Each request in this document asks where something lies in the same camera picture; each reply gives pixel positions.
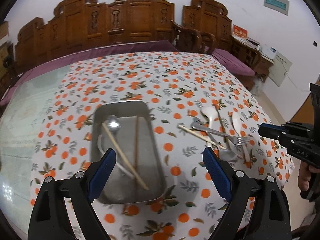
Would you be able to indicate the white ceramic spoon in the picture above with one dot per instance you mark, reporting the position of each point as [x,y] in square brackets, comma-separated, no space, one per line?
[211,113]

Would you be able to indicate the wall electrical panel box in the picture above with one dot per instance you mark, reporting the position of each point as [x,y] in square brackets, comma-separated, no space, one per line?
[280,69]

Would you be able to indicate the person's right hand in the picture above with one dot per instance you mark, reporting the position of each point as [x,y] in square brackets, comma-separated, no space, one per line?
[304,175]

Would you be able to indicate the white plastic spoon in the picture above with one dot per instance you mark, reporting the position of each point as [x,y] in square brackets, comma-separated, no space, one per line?
[237,126]

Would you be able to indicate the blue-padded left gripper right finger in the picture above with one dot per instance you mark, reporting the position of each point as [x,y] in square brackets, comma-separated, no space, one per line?
[257,208]

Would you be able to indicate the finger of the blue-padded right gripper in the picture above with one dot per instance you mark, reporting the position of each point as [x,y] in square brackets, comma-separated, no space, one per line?
[272,128]
[281,137]

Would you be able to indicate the grey metal utensil tray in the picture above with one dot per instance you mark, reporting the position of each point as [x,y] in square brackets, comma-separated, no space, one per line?
[122,189]

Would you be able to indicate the red sign card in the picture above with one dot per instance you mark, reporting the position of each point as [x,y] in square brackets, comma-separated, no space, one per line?
[239,31]

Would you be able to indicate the orange-print tablecloth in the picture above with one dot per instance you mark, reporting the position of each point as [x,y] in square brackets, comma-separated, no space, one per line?
[175,86]

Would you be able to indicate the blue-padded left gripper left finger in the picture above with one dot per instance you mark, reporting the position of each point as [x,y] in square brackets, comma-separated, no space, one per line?
[49,218]

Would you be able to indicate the large steel spoon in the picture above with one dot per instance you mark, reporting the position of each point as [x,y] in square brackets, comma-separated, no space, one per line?
[210,135]

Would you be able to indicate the small steel spoon in tray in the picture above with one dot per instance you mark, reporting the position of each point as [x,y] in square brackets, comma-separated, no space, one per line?
[113,124]

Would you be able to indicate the steel fork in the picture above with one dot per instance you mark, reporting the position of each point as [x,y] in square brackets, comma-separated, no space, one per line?
[239,141]

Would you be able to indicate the thin light bamboo chopstick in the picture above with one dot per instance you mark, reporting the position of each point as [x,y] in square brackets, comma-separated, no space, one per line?
[200,136]

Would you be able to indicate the purple seat cushion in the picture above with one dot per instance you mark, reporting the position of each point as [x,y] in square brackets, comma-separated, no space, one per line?
[231,63]

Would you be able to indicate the wooden armchair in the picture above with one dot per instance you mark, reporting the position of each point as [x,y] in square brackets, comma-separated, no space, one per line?
[245,53]

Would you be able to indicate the carved wooden bench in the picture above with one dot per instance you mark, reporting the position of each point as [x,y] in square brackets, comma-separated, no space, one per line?
[79,25]

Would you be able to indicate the grey wall plaque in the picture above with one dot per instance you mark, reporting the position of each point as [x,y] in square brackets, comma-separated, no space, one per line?
[281,6]

